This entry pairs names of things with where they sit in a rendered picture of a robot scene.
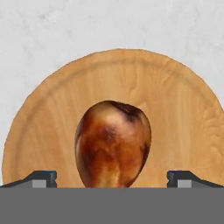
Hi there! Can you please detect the brown roasted chicken drumstick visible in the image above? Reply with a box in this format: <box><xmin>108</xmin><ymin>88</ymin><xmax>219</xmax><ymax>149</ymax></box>
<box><xmin>74</xmin><ymin>100</ymin><xmax>152</xmax><ymax>189</ymax></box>

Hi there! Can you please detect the round wooden plate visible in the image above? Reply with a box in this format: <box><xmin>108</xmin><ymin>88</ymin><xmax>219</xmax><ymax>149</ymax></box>
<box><xmin>1</xmin><ymin>48</ymin><xmax>224</xmax><ymax>189</ymax></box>

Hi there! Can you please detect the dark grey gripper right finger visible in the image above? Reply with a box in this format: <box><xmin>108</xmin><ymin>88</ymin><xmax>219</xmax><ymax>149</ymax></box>
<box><xmin>166</xmin><ymin>170</ymin><xmax>224</xmax><ymax>189</ymax></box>

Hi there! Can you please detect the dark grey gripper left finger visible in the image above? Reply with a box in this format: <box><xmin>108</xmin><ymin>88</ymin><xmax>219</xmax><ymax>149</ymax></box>
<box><xmin>0</xmin><ymin>170</ymin><xmax>58</xmax><ymax>189</ymax></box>

